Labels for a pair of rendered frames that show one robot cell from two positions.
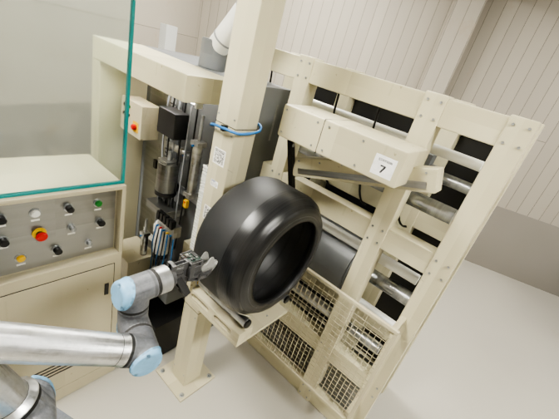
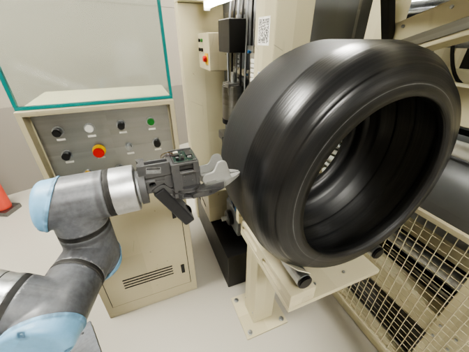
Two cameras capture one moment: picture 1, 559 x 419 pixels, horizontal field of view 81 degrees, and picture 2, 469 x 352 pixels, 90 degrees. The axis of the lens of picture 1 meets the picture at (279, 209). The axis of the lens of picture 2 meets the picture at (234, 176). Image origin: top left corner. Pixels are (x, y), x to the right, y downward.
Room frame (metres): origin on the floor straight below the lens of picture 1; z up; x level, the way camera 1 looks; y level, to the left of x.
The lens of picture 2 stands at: (0.64, -0.08, 1.49)
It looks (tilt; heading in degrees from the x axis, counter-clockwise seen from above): 30 degrees down; 34
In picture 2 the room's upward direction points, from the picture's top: straight up
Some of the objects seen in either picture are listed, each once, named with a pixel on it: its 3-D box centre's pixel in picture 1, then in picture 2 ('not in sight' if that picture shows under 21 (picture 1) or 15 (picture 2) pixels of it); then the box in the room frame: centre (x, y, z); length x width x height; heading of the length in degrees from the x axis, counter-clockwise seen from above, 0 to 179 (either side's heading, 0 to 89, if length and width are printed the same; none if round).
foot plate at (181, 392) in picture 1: (185, 373); (257, 309); (1.44, 0.28, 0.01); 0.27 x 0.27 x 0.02; 56
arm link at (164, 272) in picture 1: (160, 278); (128, 188); (0.84, 0.31, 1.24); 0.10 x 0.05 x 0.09; 56
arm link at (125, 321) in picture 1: (133, 320); (90, 250); (0.75, 0.35, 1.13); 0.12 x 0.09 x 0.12; 40
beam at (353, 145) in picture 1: (348, 141); not in sight; (1.49, -0.21, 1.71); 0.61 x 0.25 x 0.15; 56
